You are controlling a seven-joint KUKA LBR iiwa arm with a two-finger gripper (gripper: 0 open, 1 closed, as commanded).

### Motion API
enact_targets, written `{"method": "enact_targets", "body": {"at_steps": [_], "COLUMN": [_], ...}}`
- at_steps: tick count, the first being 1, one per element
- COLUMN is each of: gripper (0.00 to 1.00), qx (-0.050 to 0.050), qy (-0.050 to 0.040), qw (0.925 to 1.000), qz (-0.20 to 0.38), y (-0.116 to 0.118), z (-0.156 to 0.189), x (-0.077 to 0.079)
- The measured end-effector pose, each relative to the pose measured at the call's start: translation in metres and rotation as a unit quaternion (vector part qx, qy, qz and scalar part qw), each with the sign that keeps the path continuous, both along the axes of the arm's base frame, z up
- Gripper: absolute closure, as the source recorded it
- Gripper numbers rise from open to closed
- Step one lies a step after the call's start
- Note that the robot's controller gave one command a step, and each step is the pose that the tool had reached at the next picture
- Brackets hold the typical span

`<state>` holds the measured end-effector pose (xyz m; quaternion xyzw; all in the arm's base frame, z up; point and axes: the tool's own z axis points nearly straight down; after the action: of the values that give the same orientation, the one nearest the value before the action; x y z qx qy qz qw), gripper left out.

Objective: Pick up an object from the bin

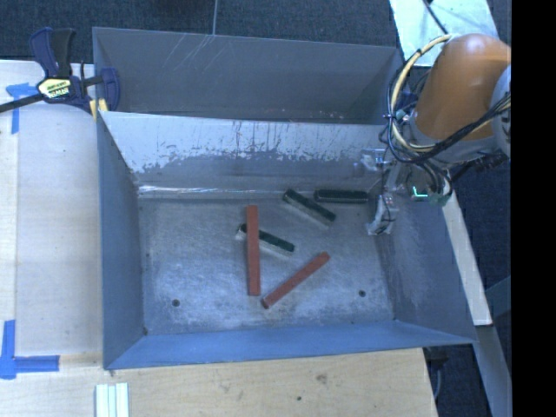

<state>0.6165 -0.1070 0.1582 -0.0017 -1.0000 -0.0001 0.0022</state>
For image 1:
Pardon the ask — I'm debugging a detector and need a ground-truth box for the red-brown flat block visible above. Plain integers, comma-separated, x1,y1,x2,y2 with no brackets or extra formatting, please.
260,251,332,310
245,204,262,297

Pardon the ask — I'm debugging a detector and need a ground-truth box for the dark green flat block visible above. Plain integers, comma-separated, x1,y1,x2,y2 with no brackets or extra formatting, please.
281,188,338,229
234,222,297,259
313,188,370,205

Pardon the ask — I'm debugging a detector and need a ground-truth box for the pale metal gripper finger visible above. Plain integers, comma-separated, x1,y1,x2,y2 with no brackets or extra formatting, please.
367,195,388,235
381,201,400,235

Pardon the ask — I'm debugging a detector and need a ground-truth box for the grey metal bin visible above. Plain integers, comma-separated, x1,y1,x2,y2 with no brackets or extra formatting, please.
91,26,480,371

